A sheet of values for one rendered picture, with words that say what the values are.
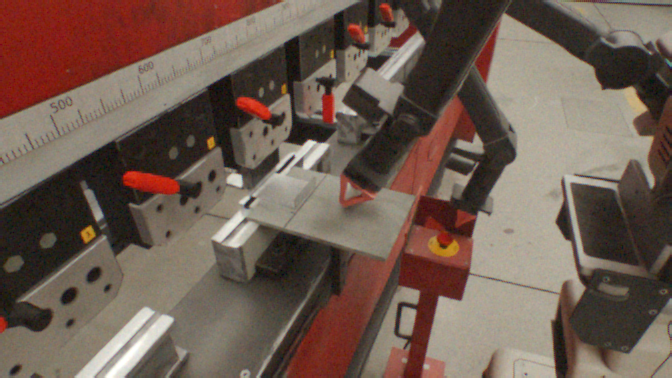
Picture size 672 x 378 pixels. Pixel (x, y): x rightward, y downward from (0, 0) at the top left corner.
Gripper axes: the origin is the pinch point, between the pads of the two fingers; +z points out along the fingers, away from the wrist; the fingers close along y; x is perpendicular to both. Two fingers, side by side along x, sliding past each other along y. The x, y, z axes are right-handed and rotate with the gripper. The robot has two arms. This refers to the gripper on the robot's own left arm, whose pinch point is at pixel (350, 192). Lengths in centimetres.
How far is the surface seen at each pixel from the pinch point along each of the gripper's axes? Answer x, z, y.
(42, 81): -27.3, -20.1, 35.1
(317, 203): -3.5, 5.9, 1.2
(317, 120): -21, 33, -57
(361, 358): 44, 88, -29
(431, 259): 25.2, 15.1, -15.9
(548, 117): 98, 61, -287
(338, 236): 2.7, 2.4, 7.9
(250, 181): -15.4, 7.2, 5.7
